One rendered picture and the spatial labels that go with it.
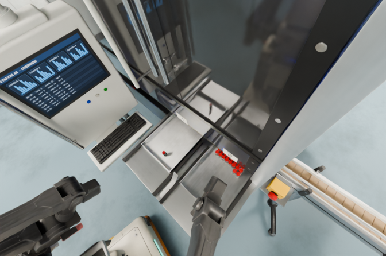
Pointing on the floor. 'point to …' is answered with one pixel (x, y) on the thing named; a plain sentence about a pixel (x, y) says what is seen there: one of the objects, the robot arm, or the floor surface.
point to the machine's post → (334, 94)
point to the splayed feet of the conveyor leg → (272, 218)
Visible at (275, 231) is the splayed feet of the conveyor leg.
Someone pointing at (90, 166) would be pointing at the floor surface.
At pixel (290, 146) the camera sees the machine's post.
